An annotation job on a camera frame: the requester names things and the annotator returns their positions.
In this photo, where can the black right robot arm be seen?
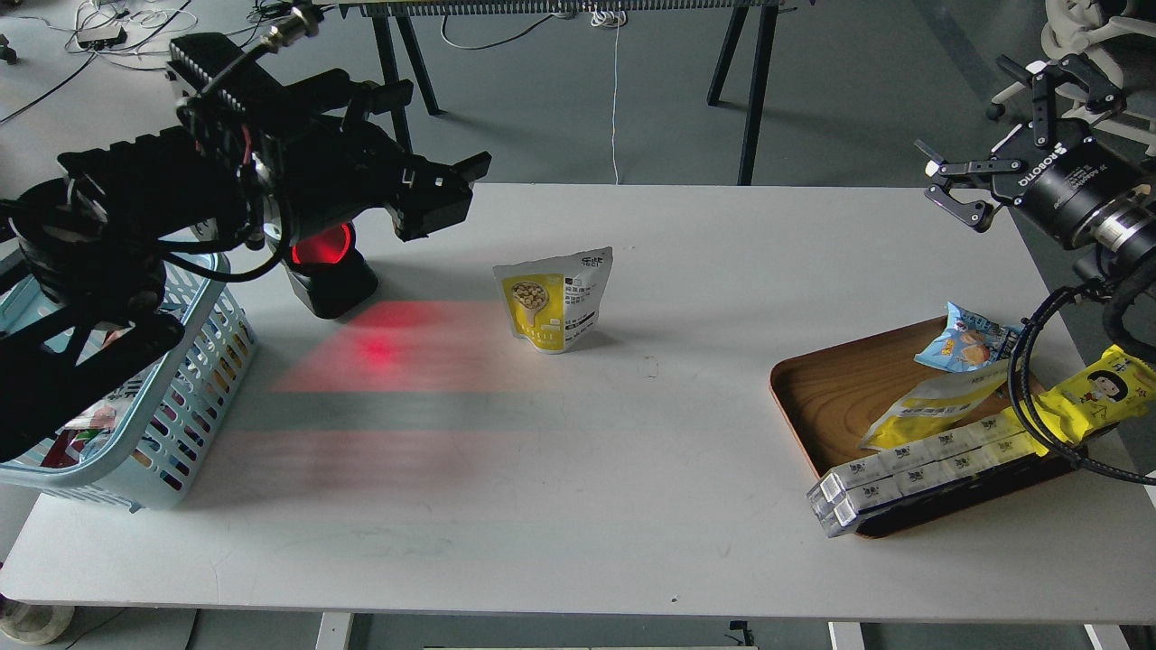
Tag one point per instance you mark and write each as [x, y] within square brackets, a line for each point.
[1124, 226]

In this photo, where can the yellow white snack pouch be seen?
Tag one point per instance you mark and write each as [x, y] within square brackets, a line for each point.
[552, 302]

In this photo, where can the light blue plastic basket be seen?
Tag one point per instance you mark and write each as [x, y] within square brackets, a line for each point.
[154, 456]

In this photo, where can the white office chair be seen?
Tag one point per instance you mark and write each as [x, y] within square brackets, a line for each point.
[1117, 36]

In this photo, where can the yellow cartoon snack bag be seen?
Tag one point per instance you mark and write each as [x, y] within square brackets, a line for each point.
[1114, 388]

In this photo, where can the brown wooden tray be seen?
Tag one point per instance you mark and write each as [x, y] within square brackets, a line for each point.
[830, 397]

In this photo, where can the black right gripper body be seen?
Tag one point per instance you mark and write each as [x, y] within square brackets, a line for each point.
[1061, 185]

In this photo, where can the black barcode scanner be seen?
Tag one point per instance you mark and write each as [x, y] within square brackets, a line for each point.
[328, 273]

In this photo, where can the clear wrapped box pack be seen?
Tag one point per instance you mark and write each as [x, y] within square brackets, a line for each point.
[919, 481]

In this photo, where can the snacks inside basket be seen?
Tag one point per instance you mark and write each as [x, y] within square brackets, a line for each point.
[86, 434]

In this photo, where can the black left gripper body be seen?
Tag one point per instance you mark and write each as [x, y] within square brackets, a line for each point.
[340, 164]

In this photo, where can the black trestle table frame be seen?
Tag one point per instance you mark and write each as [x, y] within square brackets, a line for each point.
[562, 101]

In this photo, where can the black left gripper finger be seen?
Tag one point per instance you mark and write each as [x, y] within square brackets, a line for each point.
[472, 169]

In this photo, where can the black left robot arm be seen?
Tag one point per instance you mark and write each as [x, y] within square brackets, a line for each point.
[255, 175]

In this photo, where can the blue snack packet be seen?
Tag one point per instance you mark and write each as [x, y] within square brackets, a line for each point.
[968, 342]

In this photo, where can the yellow white flat pouch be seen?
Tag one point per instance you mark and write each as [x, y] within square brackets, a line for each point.
[934, 406]

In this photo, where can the tape roll on floor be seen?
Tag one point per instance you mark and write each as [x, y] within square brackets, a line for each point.
[30, 624]

